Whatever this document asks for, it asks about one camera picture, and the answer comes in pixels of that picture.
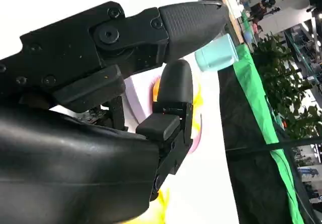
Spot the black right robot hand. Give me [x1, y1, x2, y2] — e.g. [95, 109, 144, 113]
[0, 1, 229, 224]

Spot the orange white toy bread roll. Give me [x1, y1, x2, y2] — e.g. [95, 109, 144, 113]
[150, 78, 203, 136]

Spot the lilac plate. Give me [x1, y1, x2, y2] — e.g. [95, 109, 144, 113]
[123, 74, 204, 154]

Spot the black table skirt cloth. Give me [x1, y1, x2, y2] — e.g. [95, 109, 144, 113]
[217, 67, 297, 224]

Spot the pale green mug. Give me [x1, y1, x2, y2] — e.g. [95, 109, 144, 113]
[194, 33, 239, 72]

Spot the green cloth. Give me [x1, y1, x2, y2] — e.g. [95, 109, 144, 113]
[232, 44, 305, 224]

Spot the black bar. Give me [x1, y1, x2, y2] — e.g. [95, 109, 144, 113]
[225, 136, 322, 152]

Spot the wooden desk edge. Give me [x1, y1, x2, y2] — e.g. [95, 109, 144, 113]
[217, 0, 245, 45]

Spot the green leafy plant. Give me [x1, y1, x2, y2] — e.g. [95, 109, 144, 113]
[253, 32, 322, 139]

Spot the person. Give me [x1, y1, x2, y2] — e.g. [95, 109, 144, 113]
[252, 16, 264, 35]

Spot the metal rack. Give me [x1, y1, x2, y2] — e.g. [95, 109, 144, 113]
[284, 24, 322, 86]

